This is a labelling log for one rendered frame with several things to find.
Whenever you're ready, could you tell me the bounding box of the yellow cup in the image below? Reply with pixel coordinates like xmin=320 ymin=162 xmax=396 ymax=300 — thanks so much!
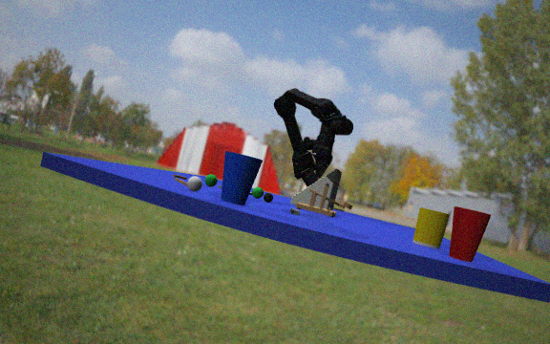
xmin=413 ymin=207 xmax=449 ymax=248

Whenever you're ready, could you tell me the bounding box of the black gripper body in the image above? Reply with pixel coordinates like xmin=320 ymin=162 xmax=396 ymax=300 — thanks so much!
xmin=312 ymin=132 xmax=335 ymax=161

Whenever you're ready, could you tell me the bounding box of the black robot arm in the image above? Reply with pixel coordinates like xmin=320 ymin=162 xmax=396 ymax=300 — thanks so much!
xmin=274 ymin=88 xmax=353 ymax=187

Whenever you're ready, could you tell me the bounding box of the green ball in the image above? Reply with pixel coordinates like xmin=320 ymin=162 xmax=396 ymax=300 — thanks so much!
xmin=205 ymin=174 xmax=218 ymax=187
xmin=252 ymin=187 xmax=264 ymax=199

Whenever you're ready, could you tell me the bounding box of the dark blue cup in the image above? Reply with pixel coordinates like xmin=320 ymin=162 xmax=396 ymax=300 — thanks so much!
xmin=222 ymin=151 xmax=263 ymax=205

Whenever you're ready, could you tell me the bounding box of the dark red mug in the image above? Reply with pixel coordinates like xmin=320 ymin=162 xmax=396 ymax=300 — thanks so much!
xmin=449 ymin=206 xmax=491 ymax=262

